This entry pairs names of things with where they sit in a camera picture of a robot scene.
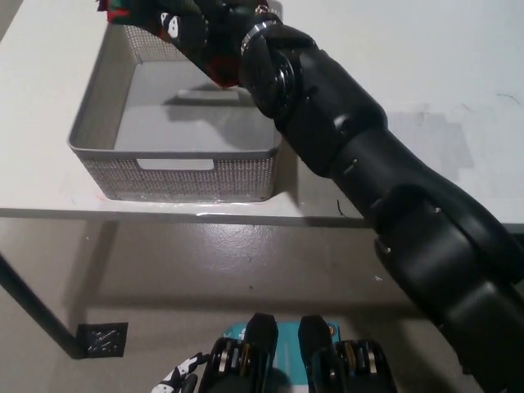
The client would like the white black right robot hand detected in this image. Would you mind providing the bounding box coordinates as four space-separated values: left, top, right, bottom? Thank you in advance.
142 0 284 89

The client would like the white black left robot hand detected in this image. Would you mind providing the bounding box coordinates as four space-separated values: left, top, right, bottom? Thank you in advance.
149 351 211 393

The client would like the red green coffee bean bag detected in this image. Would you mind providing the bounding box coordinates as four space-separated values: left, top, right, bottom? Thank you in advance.
106 0 247 91

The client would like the black floor tape patch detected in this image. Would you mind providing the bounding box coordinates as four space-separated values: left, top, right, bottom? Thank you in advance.
77 322 129 359

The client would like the grey perforated plastic basket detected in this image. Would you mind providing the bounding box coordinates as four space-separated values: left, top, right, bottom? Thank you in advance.
66 0 284 202

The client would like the black metal table leg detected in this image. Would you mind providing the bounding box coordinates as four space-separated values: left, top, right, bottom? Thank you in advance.
0 252 85 360

